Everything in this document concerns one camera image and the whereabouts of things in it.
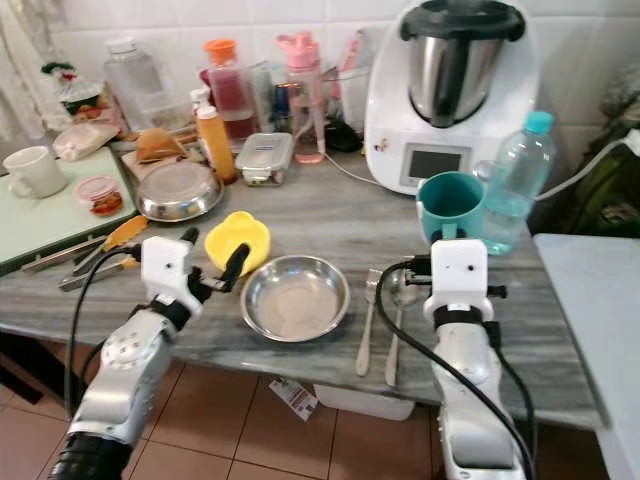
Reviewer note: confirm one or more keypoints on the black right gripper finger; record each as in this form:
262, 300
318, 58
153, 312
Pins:
431, 248

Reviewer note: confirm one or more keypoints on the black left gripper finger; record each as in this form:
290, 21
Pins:
235, 264
189, 235

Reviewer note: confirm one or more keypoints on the yellow plastic bowl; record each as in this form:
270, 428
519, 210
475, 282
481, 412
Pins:
235, 235

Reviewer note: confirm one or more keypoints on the teal ceramic mug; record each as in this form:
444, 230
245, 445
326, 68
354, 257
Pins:
452, 205

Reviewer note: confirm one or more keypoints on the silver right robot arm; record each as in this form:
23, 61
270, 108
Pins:
470, 400

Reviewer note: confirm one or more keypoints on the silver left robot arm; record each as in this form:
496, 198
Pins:
125, 370

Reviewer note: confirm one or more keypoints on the shiny steel mixing bowl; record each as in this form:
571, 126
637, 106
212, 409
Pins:
178, 188

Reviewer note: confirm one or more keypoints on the steel fork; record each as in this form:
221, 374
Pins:
372, 300

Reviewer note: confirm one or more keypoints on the steel tongs orange tips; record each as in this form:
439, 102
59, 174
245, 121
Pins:
90, 275
128, 230

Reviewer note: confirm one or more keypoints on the wide empty steel bowl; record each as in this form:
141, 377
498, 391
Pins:
295, 298

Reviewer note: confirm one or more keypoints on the steel spoon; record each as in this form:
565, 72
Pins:
393, 350

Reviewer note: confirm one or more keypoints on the orange sauce squeeze bottle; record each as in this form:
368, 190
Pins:
217, 150

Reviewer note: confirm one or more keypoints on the brown bread in bag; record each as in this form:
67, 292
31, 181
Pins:
160, 145

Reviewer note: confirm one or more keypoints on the small red lid container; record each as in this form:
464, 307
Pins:
98, 193

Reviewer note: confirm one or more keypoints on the blue cap water bottle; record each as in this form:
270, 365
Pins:
518, 190

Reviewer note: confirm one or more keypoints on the glass container grey lid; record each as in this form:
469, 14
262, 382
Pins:
265, 150

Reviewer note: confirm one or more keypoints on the white kitchen cooking machine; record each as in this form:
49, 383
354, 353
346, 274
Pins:
390, 120

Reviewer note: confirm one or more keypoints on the small white cap bottle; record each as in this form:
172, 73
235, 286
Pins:
199, 96

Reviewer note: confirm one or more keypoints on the small black round object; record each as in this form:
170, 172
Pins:
345, 137

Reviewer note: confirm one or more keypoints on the white filled food bag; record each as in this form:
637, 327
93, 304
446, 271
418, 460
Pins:
85, 140

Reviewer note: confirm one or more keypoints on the white plastic bin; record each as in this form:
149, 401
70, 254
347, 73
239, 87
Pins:
370, 402

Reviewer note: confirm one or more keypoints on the white paper tag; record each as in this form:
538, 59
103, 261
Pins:
293, 398

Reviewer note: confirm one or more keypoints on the pale green cutting board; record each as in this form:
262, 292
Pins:
40, 225

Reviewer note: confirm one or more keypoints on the orange lid red bottle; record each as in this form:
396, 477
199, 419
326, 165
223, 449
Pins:
228, 90

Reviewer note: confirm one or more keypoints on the blue drink can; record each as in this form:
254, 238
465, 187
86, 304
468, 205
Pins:
280, 105

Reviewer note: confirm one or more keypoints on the large clear plastic bottle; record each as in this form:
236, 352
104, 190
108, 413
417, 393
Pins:
132, 85

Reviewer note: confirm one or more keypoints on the white ceramic mug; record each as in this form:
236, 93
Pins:
38, 172

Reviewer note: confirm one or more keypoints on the clear plastic jug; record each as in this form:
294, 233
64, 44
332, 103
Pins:
350, 95

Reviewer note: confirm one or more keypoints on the dark green bag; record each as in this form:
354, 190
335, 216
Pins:
600, 200

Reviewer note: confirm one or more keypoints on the pink drinking bottle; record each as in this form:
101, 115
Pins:
305, 100

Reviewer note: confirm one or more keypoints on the white side table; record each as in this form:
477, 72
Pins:
590, 330

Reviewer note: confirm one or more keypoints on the bottle with santa decoration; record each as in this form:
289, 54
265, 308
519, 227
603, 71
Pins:
78, 95

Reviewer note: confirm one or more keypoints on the dark wooden table leg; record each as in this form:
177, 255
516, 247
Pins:
35, 370

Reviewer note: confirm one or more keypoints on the white hanging towel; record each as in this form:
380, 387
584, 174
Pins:
25, 60

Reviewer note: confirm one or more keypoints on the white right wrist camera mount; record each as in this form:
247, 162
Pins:
460, 275

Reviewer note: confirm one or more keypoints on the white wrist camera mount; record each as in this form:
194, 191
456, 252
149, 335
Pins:
168, 270
460, 275

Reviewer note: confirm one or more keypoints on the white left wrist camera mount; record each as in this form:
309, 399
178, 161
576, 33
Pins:
168, 270

